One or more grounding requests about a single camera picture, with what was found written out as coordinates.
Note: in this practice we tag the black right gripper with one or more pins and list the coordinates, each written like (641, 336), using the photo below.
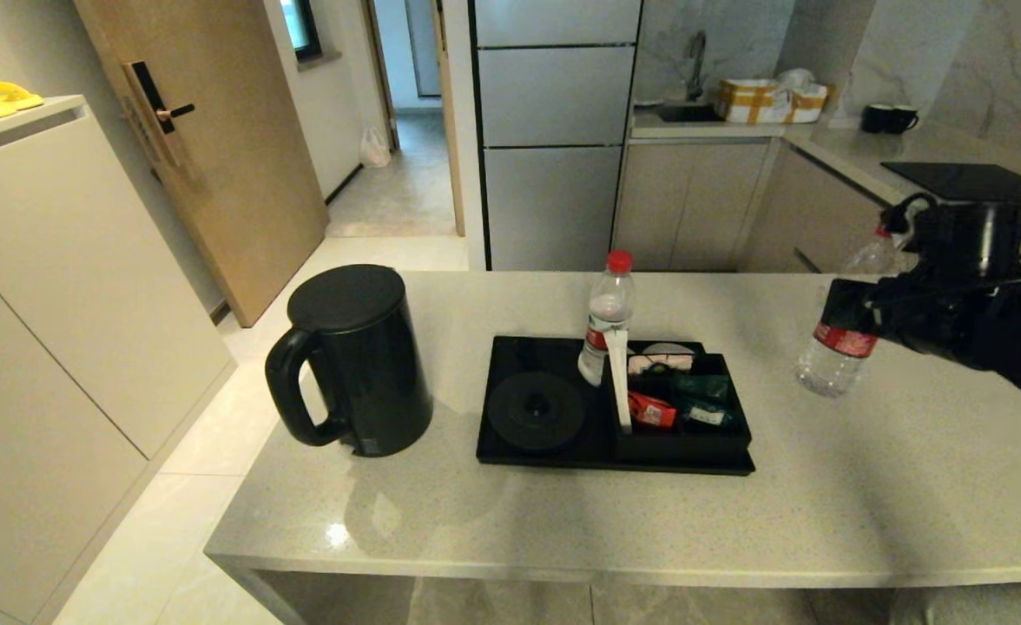
(945, 317)

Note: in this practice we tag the clear water bottle red cap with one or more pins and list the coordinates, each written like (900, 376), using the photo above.
(832, 369)
(608, 311)

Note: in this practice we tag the black electric kettle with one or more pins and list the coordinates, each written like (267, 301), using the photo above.
(363, 363)

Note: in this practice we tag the dark green tea packet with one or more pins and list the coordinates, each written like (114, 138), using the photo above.
(705, 415)
(701, 385)

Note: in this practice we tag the red sachet packet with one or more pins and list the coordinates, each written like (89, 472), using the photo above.
(651, 410)

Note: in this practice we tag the black round kettle base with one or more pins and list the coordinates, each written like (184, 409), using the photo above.
(536, 411)

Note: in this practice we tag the black induction cooktop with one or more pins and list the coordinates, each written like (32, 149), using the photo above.
(979, 180)

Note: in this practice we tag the beige kitchen base cabinets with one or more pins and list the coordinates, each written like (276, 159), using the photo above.
(693, 207)

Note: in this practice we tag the white round coaster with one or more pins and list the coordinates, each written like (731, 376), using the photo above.
(667, 349)

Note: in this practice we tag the black mug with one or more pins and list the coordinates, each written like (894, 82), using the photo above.
(899, 119)
(873, 118)

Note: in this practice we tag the white small packet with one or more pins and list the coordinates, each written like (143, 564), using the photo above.
(642, 364)

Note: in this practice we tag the black compartment organizer box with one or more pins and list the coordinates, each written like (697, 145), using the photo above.
(684, 445)

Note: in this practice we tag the yellow white box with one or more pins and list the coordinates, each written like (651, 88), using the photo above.
(760, 102)

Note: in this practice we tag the white crumpled plastic bag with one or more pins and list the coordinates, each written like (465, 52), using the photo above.
(797, 78)

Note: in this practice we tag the white long paper sachet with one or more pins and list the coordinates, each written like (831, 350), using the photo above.
(620, 382)

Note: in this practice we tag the dark kitchen sink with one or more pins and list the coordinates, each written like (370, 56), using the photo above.
(688, 112)

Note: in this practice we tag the chrome kitchen faucet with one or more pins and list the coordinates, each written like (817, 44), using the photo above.
(695, 62)

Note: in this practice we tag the silver refrigerator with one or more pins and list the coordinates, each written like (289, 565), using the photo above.
(554, 172)

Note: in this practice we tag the black rectangular serving tray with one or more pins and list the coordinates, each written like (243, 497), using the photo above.
(510, 354)

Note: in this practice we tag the narrow wooden door leaf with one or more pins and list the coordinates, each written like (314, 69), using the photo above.
(448, 120)

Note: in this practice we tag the dark framed window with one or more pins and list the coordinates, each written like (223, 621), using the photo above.
(302, 29)

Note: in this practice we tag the light wooden door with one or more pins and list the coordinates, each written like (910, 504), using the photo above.
(233, 172)

